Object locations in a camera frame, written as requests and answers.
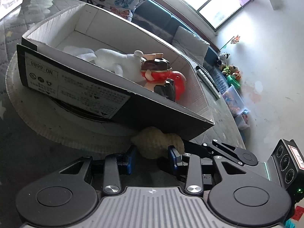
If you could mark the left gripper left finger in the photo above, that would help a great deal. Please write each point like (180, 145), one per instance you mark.
(115, 165)

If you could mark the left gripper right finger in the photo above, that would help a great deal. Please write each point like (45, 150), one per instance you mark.
(187, 166)

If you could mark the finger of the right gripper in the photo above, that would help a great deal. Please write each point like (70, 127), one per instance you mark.
(236, 154)

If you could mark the tan peanut plush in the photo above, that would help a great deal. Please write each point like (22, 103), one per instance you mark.
(152, 143)

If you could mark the red round toy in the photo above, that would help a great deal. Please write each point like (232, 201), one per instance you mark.
(179, 83)

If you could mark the white plush rabbit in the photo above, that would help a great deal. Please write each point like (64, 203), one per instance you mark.
(124, 65)

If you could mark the black haired doll figure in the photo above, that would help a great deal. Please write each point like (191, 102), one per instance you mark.
(156, 70)

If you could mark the clear plastic storage bin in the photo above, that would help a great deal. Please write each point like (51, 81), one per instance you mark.
(234, 102)

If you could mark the grey remote control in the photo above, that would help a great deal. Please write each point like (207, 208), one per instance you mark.
(209, 84)

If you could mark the green orange plush toys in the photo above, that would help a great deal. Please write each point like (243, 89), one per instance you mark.
(232, 75)

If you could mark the round beige mat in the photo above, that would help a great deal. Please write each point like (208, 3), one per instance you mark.
(53, 122)

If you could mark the black white plush toy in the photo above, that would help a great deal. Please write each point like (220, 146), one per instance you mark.
(222, 60)

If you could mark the black remote control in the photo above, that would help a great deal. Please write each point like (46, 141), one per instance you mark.
(198, 67)

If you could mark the black white cardboard box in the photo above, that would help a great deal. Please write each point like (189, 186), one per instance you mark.
(46, 68)

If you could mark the small pinwheel flag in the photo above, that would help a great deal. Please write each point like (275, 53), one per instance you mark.
(233, 40)

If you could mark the grey pillow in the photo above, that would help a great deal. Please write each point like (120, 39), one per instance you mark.
(190, 44)

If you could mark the blue sofa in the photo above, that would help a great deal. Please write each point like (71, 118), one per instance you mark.
(154, 18)

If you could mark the black camera module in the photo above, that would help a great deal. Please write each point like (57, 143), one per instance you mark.
(288, 161)

